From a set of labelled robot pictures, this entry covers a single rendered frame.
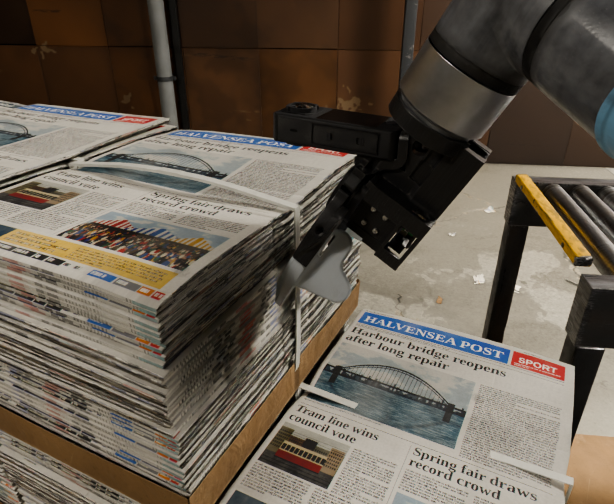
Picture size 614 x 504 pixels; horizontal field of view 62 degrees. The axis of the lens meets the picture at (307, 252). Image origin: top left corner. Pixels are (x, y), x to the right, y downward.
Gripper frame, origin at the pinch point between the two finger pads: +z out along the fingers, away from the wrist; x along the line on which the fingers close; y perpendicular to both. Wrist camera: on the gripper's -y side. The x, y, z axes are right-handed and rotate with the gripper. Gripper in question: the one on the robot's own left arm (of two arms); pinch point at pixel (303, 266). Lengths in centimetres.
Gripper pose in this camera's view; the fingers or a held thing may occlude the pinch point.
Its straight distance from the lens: 51.4
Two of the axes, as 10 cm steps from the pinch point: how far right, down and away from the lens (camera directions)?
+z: -4.4, 6.6, 6.1
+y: 7.8, 6.2, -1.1
